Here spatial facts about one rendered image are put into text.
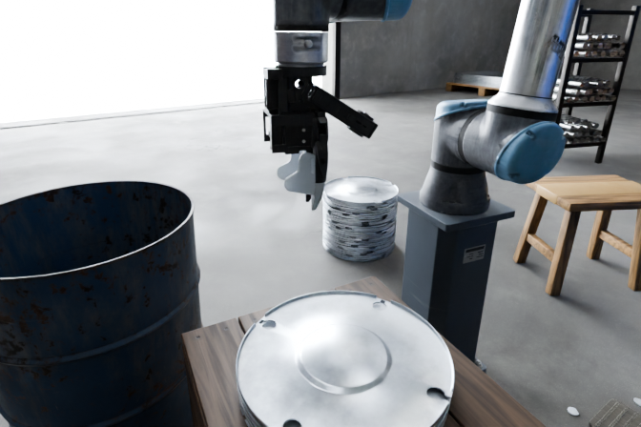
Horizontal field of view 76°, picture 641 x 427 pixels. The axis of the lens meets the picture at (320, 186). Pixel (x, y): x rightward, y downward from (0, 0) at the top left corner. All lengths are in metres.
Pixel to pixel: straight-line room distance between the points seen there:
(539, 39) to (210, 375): 0.72
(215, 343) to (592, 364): 0.99
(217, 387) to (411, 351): 0.27
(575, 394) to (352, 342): 0.75
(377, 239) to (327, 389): 1.04
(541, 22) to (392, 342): 0.55
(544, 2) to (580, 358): 0.93
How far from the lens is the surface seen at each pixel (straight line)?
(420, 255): 0.98
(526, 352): 1.33
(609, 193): 1.60
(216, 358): 0.69
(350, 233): 1.53
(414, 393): 0.58
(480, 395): 0.66
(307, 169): 0.60
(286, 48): 0.57
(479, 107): 0.87
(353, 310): 0.69
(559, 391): 1.25
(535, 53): 0.79
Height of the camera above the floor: 0.81
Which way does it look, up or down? 21 degrees down
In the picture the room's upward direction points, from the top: straight up
